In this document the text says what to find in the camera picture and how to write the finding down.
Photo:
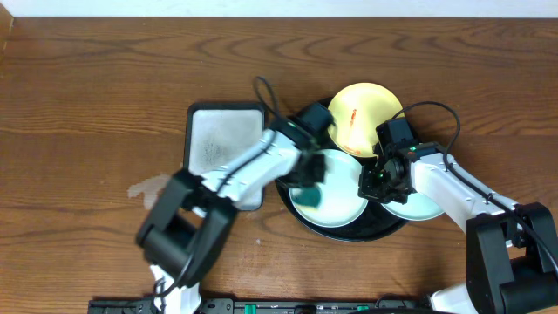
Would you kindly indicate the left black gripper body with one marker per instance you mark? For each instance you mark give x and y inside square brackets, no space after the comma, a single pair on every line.
[309,173]

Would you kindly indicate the mint plate with sponge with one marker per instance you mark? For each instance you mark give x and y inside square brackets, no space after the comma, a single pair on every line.
[340,203]

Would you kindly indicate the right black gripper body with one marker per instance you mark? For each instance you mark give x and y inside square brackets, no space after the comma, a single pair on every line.
[376,185]

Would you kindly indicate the rectangular black soap tray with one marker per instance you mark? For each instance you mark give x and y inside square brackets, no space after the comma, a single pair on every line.
[219,132]

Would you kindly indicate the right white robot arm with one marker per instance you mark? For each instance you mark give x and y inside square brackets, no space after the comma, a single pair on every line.
[511,248]

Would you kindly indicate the green yellow sponge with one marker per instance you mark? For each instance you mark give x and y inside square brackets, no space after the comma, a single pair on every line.
[306,197]

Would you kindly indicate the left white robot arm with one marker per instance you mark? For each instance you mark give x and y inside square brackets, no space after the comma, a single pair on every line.
[185,232]

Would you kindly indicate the yellow plate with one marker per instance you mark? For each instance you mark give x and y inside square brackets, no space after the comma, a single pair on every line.
[357,111]

